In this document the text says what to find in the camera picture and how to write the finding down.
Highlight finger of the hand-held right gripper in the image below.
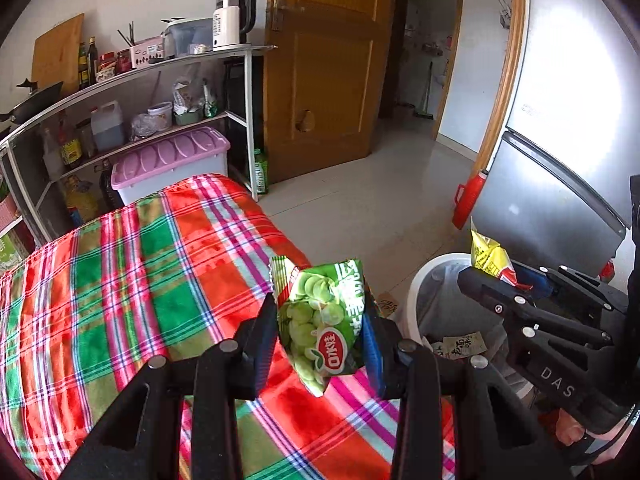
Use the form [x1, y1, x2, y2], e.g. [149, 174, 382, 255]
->
[456, 267, 615, 362]
[514, 262, 630, 315]

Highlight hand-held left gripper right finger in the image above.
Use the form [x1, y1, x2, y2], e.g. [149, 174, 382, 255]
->
[362, 285, 576, 480]

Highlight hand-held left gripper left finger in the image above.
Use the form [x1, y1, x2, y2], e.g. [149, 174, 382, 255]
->
[60, 292, 279, 480]

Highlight yellow red snack wrapper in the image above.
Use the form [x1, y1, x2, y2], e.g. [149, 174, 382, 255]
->
[470, 216, 534, 289]

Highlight translucent plastic bin liner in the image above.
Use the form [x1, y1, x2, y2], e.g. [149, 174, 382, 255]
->
[417, 260, 511, 372]

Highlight white round trash bin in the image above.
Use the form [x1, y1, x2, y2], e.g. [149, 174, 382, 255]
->
[406, 252, 506, 361]

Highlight green snack bag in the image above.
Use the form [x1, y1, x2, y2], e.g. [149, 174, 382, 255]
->
[270, 256, 369, 397]

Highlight person's right hand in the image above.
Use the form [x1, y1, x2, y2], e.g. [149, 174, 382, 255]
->
[552, 406, 629, 462]

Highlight red thermos flask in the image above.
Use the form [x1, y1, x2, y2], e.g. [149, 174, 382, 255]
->
[452, 170, 489, 231]

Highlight red green plaid blanket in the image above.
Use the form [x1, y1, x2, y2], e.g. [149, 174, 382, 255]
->
[0, 174, 458, 480]

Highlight silver refrigerator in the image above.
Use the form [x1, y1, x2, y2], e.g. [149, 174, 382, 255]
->
[472, 0, 640, 281]

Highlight green plastic bottle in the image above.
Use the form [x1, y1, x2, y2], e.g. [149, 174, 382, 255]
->
[252, 147, 271, 196]

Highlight broom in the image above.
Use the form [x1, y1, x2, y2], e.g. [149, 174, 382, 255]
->
[416, 60, 436, 121]

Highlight storage box purple lid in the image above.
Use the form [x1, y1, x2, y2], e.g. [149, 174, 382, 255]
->
[111, 126, 232, 206]

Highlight white metal shelf rack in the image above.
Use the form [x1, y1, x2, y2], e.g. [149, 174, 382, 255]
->
[0, 44, 279, 252]

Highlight crumpled plastic bag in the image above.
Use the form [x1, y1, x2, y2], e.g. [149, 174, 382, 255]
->
[131, 112, 159, 141]

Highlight green white packet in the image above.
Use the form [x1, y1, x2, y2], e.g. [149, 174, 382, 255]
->
[201, 80, 220, 119]

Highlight white plastic tub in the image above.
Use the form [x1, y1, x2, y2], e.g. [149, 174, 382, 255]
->
[146, 101, 174, 131]

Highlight wooden door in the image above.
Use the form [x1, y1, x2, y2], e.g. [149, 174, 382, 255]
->
[262, 0, 399, 184]

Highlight tied white plastic bags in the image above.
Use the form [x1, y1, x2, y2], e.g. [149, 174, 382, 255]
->
[172, 77, 206, 115]

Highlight plastic jug dark liquid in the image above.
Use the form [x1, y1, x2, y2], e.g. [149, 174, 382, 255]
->
[90, 101, 125, 151]

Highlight yellow label bottle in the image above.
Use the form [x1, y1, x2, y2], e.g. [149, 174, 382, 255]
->
[59, 127, 84, 169]

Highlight pink chopstick holder box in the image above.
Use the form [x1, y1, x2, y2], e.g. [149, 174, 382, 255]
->
[130, 37, 167, 69]

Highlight red sauce jars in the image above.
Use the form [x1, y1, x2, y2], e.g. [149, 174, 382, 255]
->
[97, 49, 132, 81]

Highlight clear plastic container white lid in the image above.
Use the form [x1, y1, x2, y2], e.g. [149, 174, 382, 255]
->
[161, 16, 215, 59]

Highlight white black electric kettle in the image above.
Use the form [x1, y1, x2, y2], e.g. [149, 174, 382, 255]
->
[212, 0, 257, 51]

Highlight black wok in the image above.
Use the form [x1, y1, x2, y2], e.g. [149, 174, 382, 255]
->
[0, 80, 65, 126]

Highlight dark sauce bottles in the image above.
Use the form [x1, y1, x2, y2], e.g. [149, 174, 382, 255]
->
[77, 36, 99, 89]

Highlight wooden cutting board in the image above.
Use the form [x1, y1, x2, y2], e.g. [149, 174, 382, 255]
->
[31, 13, 85, 94]

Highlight metal door handle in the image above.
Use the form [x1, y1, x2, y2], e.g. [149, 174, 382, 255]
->
[270, 0, 301, 31]

